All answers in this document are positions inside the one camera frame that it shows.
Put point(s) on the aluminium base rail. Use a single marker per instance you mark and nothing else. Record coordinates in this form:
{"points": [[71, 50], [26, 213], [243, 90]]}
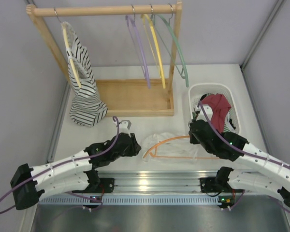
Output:
{"points": [[151, 182]]}

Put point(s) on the yellow plastic hanger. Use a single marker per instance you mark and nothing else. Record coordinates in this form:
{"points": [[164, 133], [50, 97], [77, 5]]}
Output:
{"points": [[154, 46]]}

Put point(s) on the grey slotted cable duct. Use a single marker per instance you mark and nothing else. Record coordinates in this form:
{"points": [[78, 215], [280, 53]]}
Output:
{"points": [[139, 200]]}

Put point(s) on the wooden clothes rack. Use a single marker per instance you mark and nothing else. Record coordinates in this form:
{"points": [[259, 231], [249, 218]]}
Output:
{"points": [[123, 97]]}

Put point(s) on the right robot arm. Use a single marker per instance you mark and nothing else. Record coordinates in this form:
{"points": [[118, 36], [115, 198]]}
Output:
{"points": [[270, 176]]}

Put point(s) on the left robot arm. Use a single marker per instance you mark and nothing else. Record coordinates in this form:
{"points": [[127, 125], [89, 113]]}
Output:
{"points": [[75, 173]]}

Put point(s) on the black white striped tank top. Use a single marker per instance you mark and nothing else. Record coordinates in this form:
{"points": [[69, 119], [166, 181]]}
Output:
{"points": [[87, 108]]}

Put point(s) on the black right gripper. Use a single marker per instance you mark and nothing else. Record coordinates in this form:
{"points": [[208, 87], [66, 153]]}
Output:
{"points": [[192, 139]]}

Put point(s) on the red garment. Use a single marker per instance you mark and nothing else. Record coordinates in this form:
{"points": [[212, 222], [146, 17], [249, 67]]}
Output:
{"points": [[220, 108]]}

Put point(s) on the purple plastic hanger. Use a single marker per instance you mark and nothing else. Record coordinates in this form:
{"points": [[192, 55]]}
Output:
{"points": [[138, 45]]}

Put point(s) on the cream plastic hanger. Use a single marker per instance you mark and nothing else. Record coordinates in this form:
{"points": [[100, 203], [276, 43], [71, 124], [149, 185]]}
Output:
{"points": [[66, 42]]}

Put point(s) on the green plastic hanger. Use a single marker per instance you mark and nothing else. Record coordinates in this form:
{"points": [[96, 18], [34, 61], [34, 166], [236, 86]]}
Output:
{"points": [[183, 71]]}

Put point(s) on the orange plastic hanger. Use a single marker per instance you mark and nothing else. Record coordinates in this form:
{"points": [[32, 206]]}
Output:
{"points": [[174, 158]]}

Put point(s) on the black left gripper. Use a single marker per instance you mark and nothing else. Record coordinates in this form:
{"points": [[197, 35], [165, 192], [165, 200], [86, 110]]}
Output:
{"points": [[131, 146]]}

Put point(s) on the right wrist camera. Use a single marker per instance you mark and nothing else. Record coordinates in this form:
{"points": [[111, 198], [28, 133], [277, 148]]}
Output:
{"points": [[198, 113]]}

